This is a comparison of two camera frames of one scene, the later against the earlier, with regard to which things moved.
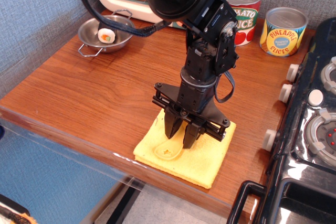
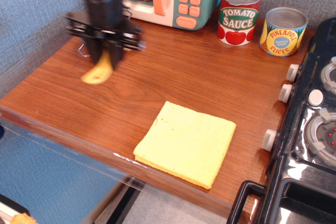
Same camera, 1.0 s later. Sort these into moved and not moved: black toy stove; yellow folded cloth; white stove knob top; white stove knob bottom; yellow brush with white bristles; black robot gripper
Moved: black robot gripper; yellow brush with white bristles
Not moved: black toy stove; yellow folded cloth; white stove knob bottom; white stove knob top
